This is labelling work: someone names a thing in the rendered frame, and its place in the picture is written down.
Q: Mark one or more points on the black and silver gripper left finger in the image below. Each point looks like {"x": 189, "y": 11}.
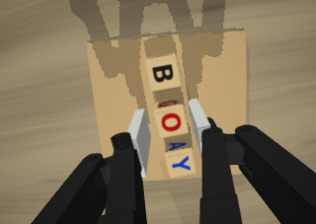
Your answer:
{"x": 85, "y": 194}

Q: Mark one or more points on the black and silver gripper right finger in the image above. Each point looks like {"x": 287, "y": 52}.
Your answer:
{"x": 285, "y": 184}

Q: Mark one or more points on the beige letter block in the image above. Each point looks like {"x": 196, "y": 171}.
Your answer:
{"x": 179, "y": 157}
{"x": 170, "y": 118}
{"x": 163, "y": 72}

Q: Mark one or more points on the tan flat mat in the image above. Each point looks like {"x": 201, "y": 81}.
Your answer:
{"x": 213, "y": 71}

